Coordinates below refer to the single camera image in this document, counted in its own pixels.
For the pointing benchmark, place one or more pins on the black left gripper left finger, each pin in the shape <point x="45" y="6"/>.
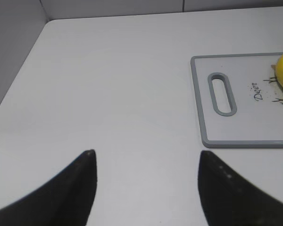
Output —
<point x="65" y="200"/>

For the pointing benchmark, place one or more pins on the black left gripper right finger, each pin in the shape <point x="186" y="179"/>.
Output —
<point x="228" y="199"/>

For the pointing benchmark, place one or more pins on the white grey-rimmed cutting board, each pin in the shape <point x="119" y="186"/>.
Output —
<point x="237" y="103"/>

